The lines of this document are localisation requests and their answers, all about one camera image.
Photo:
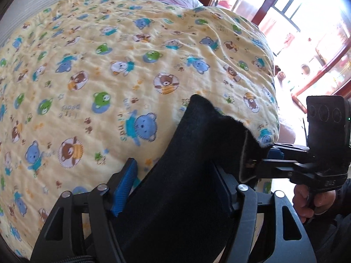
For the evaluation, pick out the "yellow bear print blanket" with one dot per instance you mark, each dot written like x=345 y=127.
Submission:
x=115 y=68

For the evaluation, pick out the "black pants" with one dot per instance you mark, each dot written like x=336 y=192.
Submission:
x=192 y=169

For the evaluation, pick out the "red wooden glass cabinet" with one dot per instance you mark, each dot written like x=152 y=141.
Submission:
x=326 y=68

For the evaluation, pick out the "person's right forearm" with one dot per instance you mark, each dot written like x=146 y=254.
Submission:
x=337 y=232

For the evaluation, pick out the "grey striped bed sheet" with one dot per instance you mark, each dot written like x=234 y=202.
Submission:
x=35 y=8

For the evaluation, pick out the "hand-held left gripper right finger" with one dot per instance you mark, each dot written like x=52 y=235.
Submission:
x=226 y=191

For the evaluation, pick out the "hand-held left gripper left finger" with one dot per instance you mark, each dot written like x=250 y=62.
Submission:
x=124 y=187

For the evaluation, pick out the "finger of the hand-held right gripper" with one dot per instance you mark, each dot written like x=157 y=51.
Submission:
x=274 y=168
x=285 y=150

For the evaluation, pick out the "red wooden window frame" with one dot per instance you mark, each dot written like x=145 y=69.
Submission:
x=263 y=5

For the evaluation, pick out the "person's right hand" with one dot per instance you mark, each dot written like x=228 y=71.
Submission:
x=301 y=202

